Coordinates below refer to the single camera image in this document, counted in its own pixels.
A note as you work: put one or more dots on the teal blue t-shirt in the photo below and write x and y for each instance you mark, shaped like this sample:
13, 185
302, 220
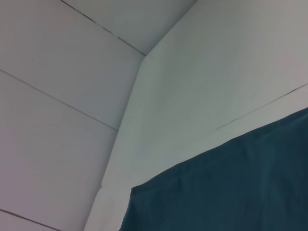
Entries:
228, 180

